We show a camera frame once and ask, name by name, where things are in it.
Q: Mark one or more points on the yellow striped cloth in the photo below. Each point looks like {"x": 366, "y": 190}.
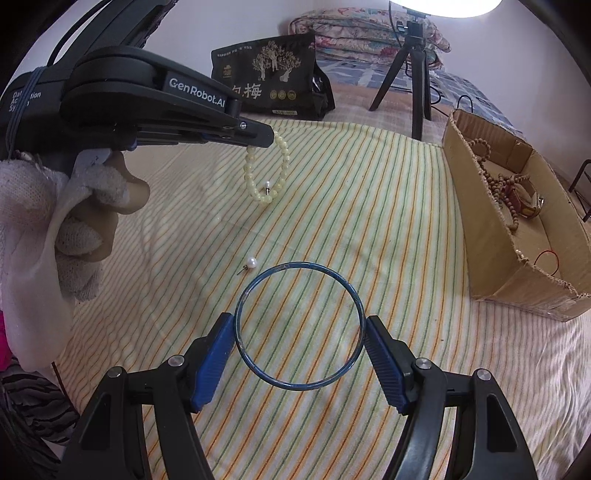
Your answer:
{"x": 369, "y": 207}

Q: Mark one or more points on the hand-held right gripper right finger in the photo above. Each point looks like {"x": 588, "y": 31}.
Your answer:
{"x": 385, "y": 360}

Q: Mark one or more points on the zebra striped cloth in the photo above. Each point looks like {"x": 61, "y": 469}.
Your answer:
{"x": 32, "y": 406}

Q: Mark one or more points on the black tripod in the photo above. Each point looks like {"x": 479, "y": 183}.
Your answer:
{"x": 418, "y": 92}

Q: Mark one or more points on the plaid blanket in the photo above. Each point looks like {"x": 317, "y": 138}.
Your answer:
{"x": 360, "y": 104}

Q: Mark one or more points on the blue bangle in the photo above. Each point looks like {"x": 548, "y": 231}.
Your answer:
{"x": 304, "y": 264}

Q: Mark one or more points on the brown leather watch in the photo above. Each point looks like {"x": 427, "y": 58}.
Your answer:
{"x": 526, "y": 210}

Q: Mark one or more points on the cardboard box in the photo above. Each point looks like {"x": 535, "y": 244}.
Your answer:
{"x": 508, "y": 277}

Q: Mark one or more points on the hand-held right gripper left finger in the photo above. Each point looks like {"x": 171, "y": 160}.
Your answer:
{"x": 212, "y": 355}

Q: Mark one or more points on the black metal shoe rack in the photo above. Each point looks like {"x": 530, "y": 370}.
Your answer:
{"x": 584, "y": 184}

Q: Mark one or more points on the blue patterned bed sheet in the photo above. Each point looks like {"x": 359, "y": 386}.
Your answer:
{"x": 461, "y": 87}

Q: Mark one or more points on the folded floral quilt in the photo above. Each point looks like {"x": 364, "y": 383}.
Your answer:
{"x": 351, "y": 23}

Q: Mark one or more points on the person's left hand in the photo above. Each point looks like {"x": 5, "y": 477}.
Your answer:
{"x": 32, "y": 221}

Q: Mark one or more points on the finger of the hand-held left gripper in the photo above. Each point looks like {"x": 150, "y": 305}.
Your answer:
{"x": 249, "y": 134}

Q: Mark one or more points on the black printed snack bag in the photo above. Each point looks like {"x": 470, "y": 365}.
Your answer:
{"x": 277, "y": 69}

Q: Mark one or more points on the pink cloth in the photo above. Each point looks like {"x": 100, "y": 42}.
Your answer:
{"x": 4, "y": 341}

